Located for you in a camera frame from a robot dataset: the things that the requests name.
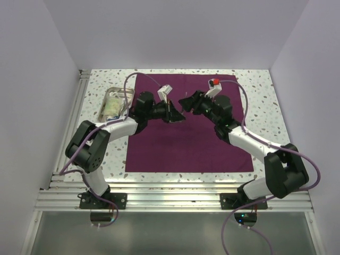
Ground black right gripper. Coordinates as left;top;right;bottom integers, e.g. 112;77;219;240
178;90;220;125

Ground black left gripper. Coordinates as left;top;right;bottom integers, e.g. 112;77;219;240
145;99;185;123

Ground purple cloth mat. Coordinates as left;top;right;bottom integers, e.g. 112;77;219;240
125;74;254;173

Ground stainless steel tray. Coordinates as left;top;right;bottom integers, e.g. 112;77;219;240
97;87;135;123

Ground green-print glove bag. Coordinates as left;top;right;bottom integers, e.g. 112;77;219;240
103;97;122;116

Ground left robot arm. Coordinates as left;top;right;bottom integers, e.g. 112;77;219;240
65;91;185;209

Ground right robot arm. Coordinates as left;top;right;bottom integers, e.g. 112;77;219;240
179;90;309;209

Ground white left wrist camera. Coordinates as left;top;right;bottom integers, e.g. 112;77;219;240
157;84;173;103

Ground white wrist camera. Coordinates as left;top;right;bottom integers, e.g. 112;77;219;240
205;78;222;98
157;84;173;103

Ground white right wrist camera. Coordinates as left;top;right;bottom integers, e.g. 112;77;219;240
205;78;222;98

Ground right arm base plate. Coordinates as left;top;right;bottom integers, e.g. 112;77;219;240
219;193;266;210

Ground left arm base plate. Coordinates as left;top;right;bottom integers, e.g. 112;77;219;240
77;192;128;210

